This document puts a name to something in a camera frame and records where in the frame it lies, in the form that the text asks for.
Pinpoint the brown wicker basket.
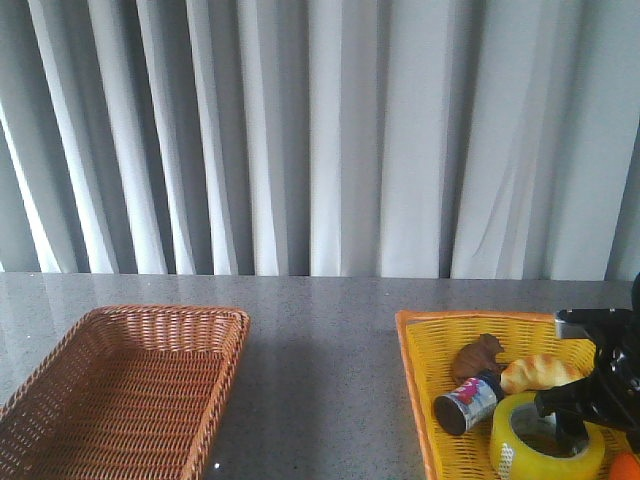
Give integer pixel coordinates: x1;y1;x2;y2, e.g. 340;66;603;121
1;305;250;479

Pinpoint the yellow packing tape roll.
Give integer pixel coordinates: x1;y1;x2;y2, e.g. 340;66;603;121
489;392;605;479

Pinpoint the toy croissant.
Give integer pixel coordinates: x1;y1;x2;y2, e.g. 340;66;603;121
500;354;584;395

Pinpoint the brown toy bear figurine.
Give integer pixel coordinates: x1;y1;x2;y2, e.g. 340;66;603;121
451;333;505;385

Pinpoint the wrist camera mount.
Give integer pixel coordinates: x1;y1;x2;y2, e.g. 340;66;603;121
554;308;633;345

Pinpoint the small labelled dark jar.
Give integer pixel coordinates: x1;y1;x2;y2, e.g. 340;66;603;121
433;370;505;436

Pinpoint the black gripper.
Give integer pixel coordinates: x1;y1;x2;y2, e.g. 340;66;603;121
534;339;639;453

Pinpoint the grey pleated curtain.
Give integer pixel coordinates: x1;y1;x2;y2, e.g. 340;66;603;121
1;1;639;281

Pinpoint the orange fruit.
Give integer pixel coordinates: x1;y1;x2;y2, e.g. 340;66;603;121
608;452;640;480

